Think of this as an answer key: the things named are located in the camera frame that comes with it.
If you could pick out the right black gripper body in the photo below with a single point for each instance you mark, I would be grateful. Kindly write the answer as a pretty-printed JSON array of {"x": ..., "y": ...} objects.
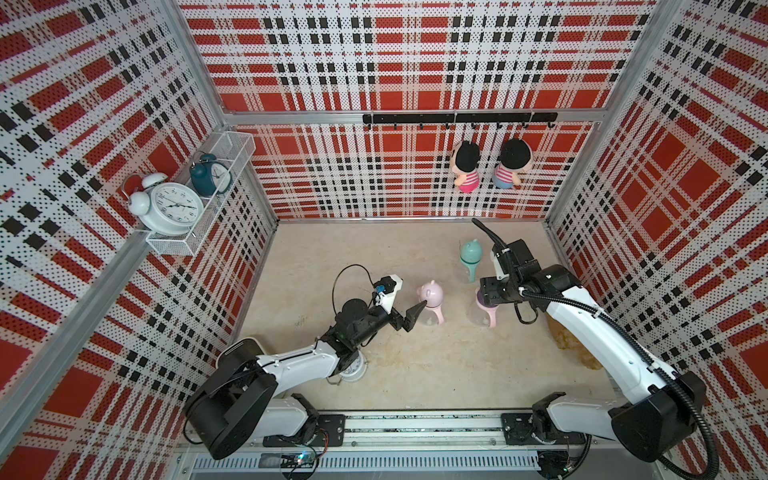
[{"x": 504, "y": 291}]

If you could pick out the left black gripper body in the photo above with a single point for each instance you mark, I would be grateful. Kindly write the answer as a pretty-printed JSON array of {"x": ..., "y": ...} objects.
[{"x": 377, "y": 320}]

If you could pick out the clear baby bottle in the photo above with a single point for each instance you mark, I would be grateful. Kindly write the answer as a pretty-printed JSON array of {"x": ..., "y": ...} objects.
[
  {"x": 460, "y": 276},
  {"x": 428, "y": 318},
  {"x": 480, "y": 317}
]

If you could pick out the pink bottle cap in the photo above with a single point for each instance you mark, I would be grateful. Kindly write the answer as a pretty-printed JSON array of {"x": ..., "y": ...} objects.
[{"x": 432, "y": 293}]

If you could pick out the pink bottle handle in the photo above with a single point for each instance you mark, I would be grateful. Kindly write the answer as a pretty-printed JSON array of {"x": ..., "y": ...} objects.
[
  {"x": 492, "y": 310},
  {"x": 440, "y": 314}
]

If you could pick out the mint green bottle handle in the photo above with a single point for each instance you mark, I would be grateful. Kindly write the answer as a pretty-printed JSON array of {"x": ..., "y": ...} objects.
[{"x": 469, "y": 271}]

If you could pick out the mint green bottle cap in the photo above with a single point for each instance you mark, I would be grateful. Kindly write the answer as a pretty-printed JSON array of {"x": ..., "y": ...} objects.
[{"x": 471, "y": 252}]

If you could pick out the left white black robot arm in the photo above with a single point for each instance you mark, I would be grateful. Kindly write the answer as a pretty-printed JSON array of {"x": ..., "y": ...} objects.
[{"x": 244, "y": 397}]

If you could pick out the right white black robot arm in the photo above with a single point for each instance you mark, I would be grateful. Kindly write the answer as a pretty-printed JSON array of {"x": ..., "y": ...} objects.
[{"x": 658, "y": 407}]

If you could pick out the small white alarm clock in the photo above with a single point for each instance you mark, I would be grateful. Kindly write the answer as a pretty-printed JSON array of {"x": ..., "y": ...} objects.
[{"x": 353, "y": 373}]

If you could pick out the brown plush toy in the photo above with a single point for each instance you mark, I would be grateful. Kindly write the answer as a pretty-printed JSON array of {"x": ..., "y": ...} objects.
[{"x": 567, "y": 342}]

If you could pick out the plush doll blue pants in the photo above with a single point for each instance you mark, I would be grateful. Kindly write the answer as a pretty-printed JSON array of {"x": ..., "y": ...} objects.
[{"x": 515, "y": 159}]

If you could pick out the plush doll pink pants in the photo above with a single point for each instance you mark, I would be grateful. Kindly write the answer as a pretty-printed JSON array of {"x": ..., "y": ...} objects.
[{"x": 464, "y": 162}]

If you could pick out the teal alarm clock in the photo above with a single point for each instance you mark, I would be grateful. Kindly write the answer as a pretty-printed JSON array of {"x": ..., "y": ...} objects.
[{"x": 209, "y": 177}]

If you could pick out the large white alarm clock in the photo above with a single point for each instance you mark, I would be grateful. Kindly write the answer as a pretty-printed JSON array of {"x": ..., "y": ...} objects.
[{"x": 166, "y": 208}]

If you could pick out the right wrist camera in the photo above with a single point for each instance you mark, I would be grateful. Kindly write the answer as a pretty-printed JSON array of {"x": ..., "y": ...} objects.
[{"x": 500, "y": 272}]

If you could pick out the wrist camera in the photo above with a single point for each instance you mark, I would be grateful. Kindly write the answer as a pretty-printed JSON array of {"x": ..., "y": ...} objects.
[
  {"x": 385, "y": 292},
  {"x": 500, "y": 272}
]

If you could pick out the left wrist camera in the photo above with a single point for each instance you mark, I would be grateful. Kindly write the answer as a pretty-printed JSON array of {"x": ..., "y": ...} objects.
[{"x": 385, "y": 292}]

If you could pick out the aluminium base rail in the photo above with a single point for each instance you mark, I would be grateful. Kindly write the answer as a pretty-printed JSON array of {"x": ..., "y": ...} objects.
[{"x": 423, "y": 444}]

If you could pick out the black hook rail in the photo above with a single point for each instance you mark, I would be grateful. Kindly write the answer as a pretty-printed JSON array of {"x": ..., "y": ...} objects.
[{"x": 420, "y": 119}]

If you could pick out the white wire shelf basket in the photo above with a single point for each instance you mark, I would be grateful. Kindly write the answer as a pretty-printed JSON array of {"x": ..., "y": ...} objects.
[{"x": 235, "y": 150}]

